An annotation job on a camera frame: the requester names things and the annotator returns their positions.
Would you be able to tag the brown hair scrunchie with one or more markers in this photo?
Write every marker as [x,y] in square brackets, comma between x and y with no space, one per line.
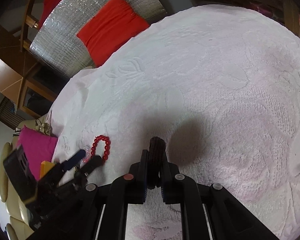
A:
[156,150]

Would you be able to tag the beige crumpled cloth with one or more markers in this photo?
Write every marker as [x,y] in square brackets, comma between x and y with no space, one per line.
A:
[43,127]

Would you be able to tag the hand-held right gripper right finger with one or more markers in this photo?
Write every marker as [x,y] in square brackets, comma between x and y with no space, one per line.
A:
[168,185]

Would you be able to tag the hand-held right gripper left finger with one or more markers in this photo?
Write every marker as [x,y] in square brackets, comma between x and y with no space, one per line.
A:
[140,185]

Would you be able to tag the magenta cushion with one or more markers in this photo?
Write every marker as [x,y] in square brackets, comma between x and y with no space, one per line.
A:
[37,145]

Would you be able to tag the wooden chair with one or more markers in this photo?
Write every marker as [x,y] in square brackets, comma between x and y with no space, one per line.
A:
[5,72]

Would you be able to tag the silver foil mat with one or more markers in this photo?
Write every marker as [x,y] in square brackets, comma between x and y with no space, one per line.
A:
[62,45]

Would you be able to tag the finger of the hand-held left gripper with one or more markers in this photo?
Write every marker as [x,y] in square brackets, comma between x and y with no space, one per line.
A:
[93,162]
[76,156]

